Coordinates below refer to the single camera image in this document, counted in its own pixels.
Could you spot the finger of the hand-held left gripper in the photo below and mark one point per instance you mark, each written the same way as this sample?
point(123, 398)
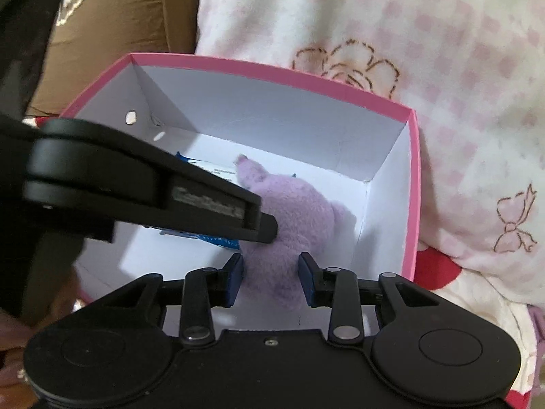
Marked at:
point(213, 204)

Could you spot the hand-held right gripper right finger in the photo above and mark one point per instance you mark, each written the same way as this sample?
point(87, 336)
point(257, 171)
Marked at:
point(307, 283)

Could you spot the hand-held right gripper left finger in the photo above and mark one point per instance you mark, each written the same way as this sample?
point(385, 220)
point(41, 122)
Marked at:
point(234, 283)

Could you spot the purple plush toy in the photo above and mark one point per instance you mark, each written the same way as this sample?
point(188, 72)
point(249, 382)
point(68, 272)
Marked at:
point(293, 217)

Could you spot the pink cardboard box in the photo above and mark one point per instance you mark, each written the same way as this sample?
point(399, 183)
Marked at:
point(276, 115)

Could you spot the person's left hand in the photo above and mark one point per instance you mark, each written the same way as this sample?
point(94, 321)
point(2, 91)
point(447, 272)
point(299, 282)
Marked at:
point(10, 366)

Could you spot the bear printed blanket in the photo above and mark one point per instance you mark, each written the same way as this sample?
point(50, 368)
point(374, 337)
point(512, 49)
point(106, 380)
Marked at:
point(447, 268)

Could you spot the brown pillow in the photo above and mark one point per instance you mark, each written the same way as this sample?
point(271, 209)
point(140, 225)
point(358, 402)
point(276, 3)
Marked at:
point(127, 30)

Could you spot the pink checked pillow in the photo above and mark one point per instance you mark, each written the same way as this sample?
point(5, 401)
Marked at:
point(425, 51)

